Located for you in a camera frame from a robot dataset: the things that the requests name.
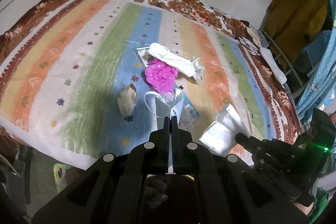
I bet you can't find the white tissue pack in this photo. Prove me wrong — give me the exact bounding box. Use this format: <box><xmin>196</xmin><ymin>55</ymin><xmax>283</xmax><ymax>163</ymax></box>
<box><xmin>199</xmin><ymin>103</ymin><xmax>251</xmax><ymax>156</ymax></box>

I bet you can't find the clear barcode plastic package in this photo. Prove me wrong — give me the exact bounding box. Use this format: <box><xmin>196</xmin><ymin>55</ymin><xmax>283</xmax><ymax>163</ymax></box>
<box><xmin>163</xmin><ymin>89</ymin><xmax>200</xmax><ymax>129</ymax></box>

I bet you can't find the blue surgical face mask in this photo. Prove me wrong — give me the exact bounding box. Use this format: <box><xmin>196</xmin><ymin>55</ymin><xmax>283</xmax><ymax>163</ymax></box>
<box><xmin>143</xmin><ymin>89</ymin><xmax>186</xmax><ymax>129</ymax></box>

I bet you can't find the snack wrapper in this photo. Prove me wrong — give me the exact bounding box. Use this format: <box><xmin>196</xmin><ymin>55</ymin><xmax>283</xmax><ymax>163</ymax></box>
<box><xmin>117</xmin><ymin>84</ymin><xmax>137</xmax><ymax>117</ymax></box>

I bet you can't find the magenta paper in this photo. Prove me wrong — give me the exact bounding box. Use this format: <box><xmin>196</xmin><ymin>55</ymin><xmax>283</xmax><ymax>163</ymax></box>
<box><xmin>145</xmin><ymin>59</ymin><xmax>178</xmax><ymax>94</ymax></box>

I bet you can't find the white plastic wrapper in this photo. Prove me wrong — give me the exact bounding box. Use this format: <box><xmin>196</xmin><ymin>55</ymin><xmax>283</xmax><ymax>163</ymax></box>
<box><xmin>147</xmin><ymin>43</ymin><xmax>205</xmax><ymax>85</ymax></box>

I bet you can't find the green white eye-drops box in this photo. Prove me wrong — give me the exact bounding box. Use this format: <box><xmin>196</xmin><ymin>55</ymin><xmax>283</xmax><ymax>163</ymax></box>
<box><xmin>136</xmin><ymin>47</ymin><xmax>153</xmax><ymax>68</ymax></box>

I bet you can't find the black gold-rimmed trash bin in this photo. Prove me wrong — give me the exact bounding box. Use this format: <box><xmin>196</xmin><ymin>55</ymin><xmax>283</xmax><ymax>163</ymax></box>
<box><xmin>143</xmin><ymin>174</ymin><xmax>197</xmax><ymax>209</ymax></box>

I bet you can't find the blue patterned fabric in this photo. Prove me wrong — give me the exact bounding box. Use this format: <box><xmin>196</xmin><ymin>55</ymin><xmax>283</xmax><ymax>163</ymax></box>
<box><xmin>296</xmin><ymin>0</ymin><xmax>335</xmax><ymax>122</ymax></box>

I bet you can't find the white metal rack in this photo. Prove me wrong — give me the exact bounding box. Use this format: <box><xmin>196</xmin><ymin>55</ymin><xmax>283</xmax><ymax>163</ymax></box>
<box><xmin>258</xmin><ymin>28</ymin><xmax>317</xmax><ymax>101</ymax></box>

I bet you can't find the green cartoon slipper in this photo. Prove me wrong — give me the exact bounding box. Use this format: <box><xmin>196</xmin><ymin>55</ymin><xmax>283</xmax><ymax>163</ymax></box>
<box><xmin>53</xmin><ymin>163</ymin><xmax>76</xmax><ymax>194</ymax></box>

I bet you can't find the striped colourful bed cloth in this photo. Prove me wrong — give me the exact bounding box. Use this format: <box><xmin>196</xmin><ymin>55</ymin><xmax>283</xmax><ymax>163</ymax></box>
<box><xmin>0</xmin><ymin>0</ymin><xmax>289</xmax><ymax>169</ymax></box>

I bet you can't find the yellow hanging garment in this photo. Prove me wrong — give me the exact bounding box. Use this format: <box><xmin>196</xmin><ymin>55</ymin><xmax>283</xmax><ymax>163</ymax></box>
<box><xmin>262</xmin><ymin>0</ymin><xmax>332</xmax><ymax>64</ymax></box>

